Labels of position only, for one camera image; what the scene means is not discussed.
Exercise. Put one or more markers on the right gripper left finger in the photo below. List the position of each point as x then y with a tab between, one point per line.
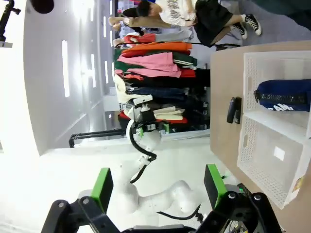
102	189

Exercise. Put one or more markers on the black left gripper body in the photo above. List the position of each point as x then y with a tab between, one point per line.
153	127

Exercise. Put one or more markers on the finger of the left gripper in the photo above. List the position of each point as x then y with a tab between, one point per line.
166	127
140	132

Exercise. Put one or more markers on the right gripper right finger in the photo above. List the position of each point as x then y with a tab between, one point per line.
213	187

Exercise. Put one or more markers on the black stapler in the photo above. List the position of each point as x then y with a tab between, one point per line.
230	109

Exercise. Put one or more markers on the navy campus pencil case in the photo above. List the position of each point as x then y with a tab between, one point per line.
279	89

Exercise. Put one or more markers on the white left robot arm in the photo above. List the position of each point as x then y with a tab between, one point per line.
170	199

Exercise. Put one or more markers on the bright red garment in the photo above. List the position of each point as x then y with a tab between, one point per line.
173	122

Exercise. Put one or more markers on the beige folded garment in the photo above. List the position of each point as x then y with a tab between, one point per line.
167	114

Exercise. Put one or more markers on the navy plaid garment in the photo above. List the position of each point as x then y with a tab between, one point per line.
165	93

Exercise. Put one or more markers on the cream garment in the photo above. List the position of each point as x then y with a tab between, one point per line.
122	89

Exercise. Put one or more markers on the white perforated basket with sticker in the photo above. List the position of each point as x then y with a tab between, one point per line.
262	150

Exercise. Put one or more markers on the dark green garment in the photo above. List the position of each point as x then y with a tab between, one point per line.
126	65

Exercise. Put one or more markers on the green garment with stripes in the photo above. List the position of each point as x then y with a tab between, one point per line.
185	60

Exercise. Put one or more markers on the white rectangular label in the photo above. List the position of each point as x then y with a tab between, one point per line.
279	153

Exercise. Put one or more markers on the orange garment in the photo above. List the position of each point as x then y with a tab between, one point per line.
155	47

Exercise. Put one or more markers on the yellow orange basket sticker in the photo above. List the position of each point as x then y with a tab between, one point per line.
299	183

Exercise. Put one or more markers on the coral red garment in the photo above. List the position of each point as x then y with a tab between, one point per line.
141	38

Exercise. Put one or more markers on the grey folded garment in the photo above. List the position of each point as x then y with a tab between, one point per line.
170	36

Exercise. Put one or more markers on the seated person in black skirt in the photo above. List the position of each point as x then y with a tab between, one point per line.
175	12

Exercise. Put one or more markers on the black white sneaker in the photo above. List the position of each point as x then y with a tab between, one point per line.
252	22
239	30

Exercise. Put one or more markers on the white perforated plastic basket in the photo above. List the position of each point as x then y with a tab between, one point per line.
272	68

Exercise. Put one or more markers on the black dome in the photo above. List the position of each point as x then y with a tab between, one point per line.
42	4

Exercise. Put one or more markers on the person in dark fleece jacket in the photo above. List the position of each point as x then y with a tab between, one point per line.
301	12

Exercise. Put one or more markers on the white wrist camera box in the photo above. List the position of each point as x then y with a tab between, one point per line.
143	99

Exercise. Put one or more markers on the black clothes rack frame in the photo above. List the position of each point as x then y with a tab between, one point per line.
97	134

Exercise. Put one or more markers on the wall window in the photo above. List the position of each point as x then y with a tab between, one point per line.
1	146

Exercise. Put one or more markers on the black camera on tripod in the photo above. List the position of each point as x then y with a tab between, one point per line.
6	17

